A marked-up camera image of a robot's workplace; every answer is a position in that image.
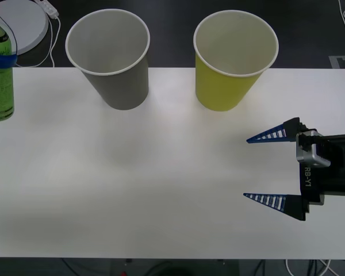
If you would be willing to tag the grey plastic waste bin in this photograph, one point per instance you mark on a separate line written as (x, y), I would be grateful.
(123, 86)

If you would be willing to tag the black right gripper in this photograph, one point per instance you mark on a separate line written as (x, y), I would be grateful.
(339, 172)

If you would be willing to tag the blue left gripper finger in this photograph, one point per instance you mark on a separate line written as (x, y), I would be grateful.
(3, 61)

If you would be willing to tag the green bottle with black cap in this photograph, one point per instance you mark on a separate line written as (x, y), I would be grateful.
(0, 92)

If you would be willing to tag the white round floor base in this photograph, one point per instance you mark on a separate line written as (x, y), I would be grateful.
(28, 26)

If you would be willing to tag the grey floor plate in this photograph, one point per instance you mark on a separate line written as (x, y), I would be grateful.
(335, 61)

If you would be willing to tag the white power strip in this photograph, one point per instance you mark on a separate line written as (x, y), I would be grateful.
(49, 8)

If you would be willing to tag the yellow-green plastic waste bin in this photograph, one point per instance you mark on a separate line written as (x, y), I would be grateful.
(221, 89)

